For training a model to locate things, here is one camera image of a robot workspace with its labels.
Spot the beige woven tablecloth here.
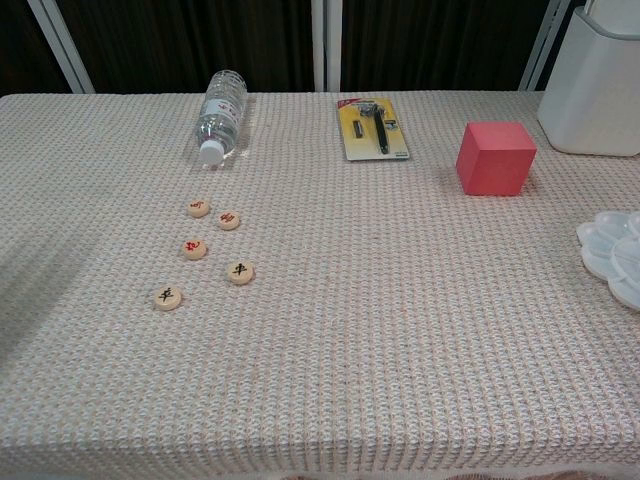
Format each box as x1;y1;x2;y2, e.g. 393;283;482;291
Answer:
0;89;640;480

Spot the red cube block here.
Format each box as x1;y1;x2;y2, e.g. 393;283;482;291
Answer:
454;121;538;197

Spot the white flip-lid trash bin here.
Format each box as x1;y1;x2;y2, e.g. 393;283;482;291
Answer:
537;0;640;158

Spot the white metal frame post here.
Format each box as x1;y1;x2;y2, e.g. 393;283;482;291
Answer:
518;0;572;92
25;0;96;95
309;0;343;93

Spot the clear plastic water bottle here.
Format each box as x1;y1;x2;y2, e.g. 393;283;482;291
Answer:
192;69;249;169

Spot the clear flower-shaped plastic palette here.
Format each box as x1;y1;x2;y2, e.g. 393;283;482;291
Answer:
574;210;640;314

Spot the yellow razor blister pack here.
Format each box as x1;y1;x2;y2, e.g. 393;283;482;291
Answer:
335;96;412;162

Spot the wooden chess piece black character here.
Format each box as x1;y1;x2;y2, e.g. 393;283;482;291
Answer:
153;285;183;312
226;260;255;287

